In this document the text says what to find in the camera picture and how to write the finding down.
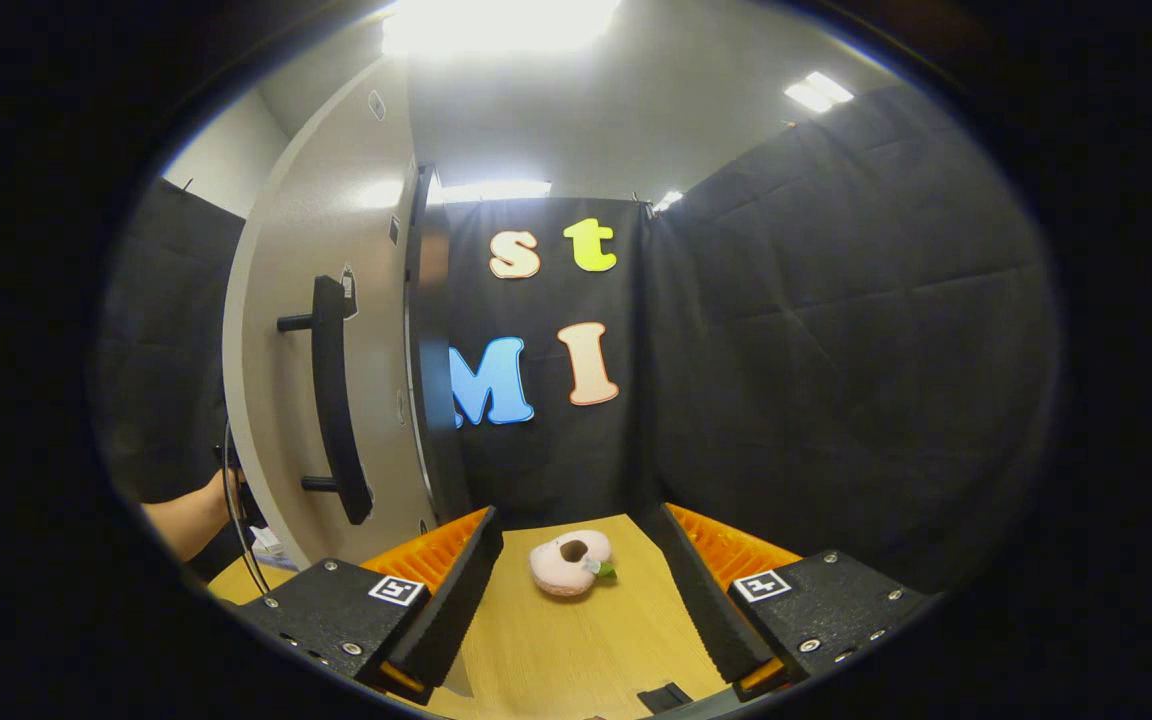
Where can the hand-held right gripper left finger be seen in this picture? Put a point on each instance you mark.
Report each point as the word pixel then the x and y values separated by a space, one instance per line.
pixel 461 600

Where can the white cabinet door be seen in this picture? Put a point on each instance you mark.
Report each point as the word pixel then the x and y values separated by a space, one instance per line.
pixel 286 300

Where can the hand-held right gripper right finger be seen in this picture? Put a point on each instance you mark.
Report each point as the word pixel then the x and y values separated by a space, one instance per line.
pixel 706 610

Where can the black backdrop cloth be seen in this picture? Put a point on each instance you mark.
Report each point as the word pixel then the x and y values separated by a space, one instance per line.
pixel 836 350

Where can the small black bracket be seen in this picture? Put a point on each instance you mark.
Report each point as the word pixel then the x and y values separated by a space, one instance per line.
pixel 663 697

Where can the large ceiling light panel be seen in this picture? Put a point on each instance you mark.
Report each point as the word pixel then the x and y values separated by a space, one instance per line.
pixel 496 25

